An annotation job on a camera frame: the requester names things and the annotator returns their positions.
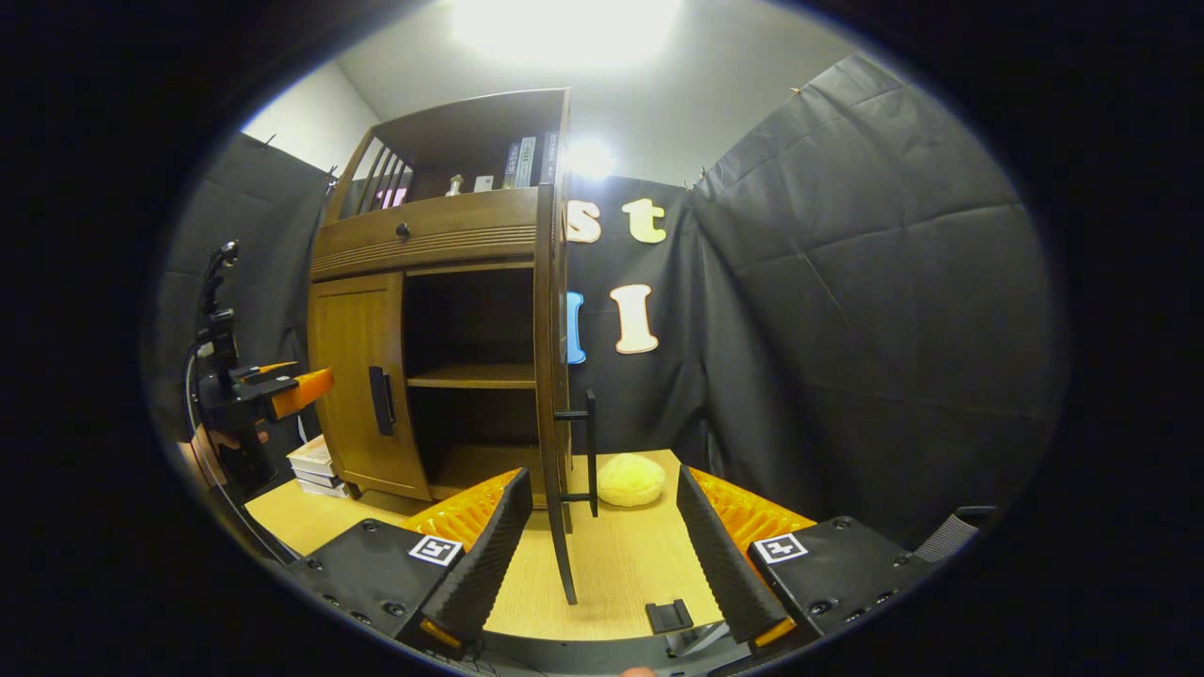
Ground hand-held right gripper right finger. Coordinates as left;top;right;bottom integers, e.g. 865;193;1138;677
675;464;932;650

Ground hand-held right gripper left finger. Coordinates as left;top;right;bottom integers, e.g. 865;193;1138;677
287;467;534;659

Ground wooden shoe cabinet door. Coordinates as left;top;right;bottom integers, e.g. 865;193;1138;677
308;273;434;502
533;183;600;605

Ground brown wooden shoe cabinet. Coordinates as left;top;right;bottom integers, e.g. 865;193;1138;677
308;87;575;509

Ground white orange cover book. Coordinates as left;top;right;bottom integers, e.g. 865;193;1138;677
287;434;335;468

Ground yellow round bun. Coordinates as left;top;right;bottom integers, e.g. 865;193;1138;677
596;452;667;509

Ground wooden drawer with black knob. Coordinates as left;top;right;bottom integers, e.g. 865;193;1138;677
313;188;541;255

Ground ceiling light panel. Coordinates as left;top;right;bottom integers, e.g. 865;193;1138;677
450;0;683;71

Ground black cable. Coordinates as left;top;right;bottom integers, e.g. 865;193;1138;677
183;340;302;567

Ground grey webbing strap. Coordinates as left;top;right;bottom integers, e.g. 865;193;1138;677
912;506;998;565

